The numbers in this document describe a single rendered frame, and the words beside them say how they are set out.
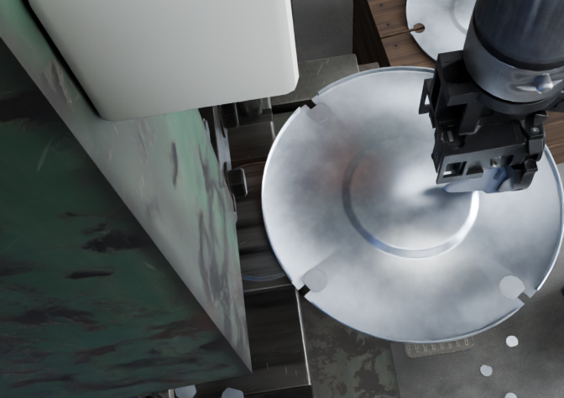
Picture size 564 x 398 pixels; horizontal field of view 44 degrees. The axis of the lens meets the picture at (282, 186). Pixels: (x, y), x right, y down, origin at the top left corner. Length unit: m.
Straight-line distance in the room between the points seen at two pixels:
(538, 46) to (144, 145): 0.30
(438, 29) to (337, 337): 0.71
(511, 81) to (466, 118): 0.07
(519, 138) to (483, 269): 0.16
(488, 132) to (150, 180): 0.40
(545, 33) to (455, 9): 0.93
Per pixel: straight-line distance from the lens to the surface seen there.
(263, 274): 0.66
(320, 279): 0.65
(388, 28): 1.33
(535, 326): 1.50
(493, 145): 0.55
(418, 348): 1.28
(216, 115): 0.53
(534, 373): 1.48
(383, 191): 0.68
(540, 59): 0.45
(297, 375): 0.72
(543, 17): 0.42
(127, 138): 0.16
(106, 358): 0.29
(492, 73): 0.47
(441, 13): 1.35
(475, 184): 0.64
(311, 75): 0.92
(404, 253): 0.66
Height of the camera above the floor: 1.41
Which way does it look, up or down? 65 degrees down
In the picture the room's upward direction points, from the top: 12 degrees counter-clockwise
